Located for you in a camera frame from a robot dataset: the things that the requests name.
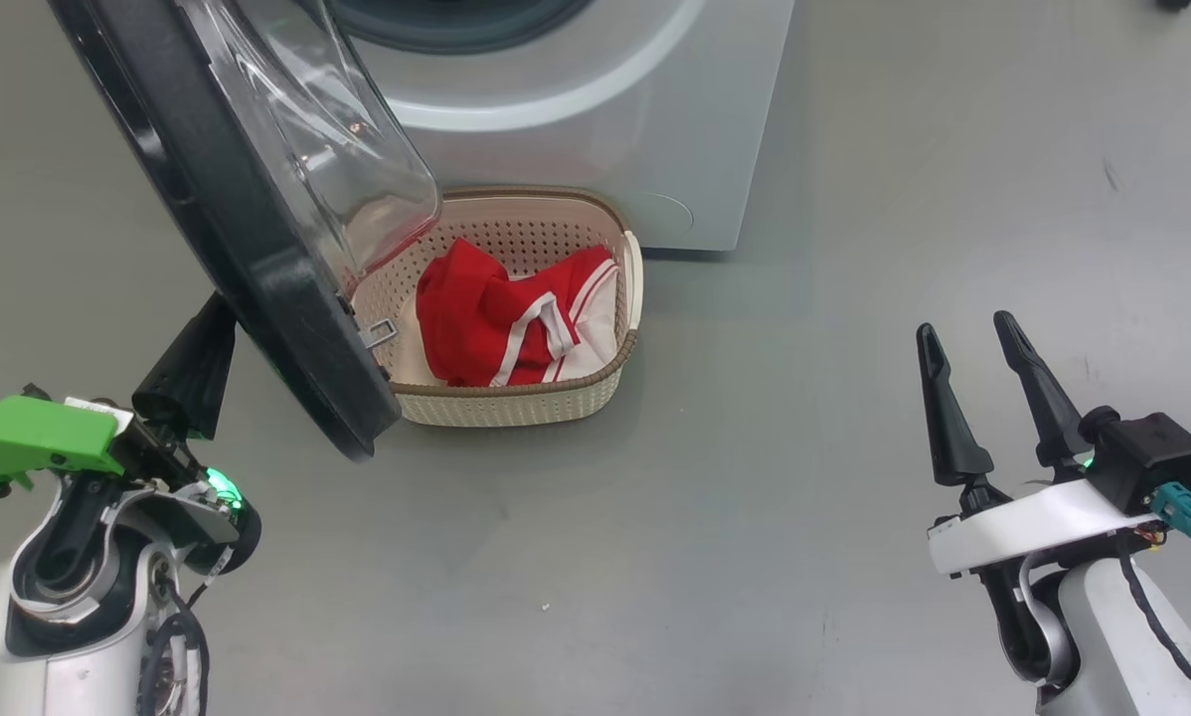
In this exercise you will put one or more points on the cream perforated laundry basket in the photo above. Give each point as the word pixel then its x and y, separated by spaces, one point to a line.
pixel 516 403

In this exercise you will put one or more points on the round black glass washer door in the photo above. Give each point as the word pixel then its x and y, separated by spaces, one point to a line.
pixel 287 298

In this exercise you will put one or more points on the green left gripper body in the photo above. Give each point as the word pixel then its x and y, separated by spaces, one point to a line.
pixel 39 438

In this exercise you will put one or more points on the white front-loading washing machine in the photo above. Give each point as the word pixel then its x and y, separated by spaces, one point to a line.
pixel 576 169

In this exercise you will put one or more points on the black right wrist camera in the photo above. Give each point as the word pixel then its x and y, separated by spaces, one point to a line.
pixel 1152 457

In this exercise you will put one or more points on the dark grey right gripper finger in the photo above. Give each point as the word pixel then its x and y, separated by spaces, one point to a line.
pixel 1048 418
pixel 948 438

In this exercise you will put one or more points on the red and white garment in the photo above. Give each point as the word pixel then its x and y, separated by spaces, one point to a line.
pixel 466 318

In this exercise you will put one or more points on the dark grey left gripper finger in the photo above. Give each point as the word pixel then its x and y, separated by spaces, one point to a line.
pixel 188 388

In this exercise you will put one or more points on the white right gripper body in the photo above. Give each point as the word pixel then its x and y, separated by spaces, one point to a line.
pixel 1023 527

